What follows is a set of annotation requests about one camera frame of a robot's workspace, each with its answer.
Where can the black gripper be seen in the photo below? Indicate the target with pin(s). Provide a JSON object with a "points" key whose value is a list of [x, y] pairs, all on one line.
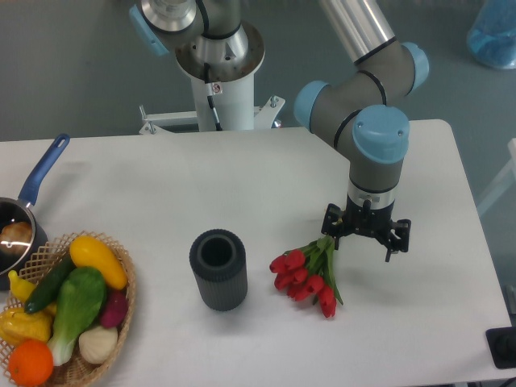
{"points": [[368, 222]]}

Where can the red tulip bouquet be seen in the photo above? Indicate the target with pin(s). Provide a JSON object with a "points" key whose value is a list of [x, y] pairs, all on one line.
{"points": [[308, 272]]}

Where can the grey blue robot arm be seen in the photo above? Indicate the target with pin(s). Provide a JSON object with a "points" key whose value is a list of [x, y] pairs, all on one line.
{"points": [[356, 118]]}

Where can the dark grey ribbed vase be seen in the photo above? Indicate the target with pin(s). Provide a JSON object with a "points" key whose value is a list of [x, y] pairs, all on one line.
{"points": [[217, 258]]}

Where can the black device at edge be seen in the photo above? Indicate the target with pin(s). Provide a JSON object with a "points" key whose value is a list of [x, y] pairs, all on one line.
{"points": [[501, 343]]}

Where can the blue plastic bag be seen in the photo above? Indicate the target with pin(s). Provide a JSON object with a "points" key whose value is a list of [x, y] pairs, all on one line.
{"points": [[491, 39]]}

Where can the purple red radish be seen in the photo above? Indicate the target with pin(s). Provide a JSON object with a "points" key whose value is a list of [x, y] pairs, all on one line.
{"points": [[115, 310]]}

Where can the yellow squash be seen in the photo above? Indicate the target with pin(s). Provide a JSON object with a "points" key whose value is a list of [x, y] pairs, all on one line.
{"points": [[87, 251]]}

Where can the green bok choy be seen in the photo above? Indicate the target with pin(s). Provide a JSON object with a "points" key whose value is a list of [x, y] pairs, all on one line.
{"points": [[78, 304]]}

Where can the white garlic bulb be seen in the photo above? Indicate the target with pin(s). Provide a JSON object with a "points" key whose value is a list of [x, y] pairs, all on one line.
{"points": [[97, 343]]}

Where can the woven wicker basket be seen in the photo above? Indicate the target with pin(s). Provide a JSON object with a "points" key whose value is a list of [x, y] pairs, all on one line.
{"points": [[77, 372]]}

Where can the green cucumber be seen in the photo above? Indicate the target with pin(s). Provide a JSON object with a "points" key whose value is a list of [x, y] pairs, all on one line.
{"points": [[47, 290]]}

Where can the yellow banana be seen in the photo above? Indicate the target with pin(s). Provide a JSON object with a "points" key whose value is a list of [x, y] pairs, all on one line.
{"points": [[20, 290]]}

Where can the brown bread roll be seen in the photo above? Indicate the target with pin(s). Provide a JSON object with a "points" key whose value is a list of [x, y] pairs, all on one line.
{"points": [[16, 238]]}

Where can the orange fruit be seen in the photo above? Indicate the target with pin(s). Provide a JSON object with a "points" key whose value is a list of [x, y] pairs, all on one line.
{"points": [[31, 363]]}

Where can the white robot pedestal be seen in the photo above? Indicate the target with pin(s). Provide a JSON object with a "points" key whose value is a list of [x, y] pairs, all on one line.
{"points": [[222, 79]]}

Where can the blue handled saucepan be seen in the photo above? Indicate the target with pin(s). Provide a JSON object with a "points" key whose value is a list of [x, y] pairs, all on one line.
{"points": [[20, 209]]}

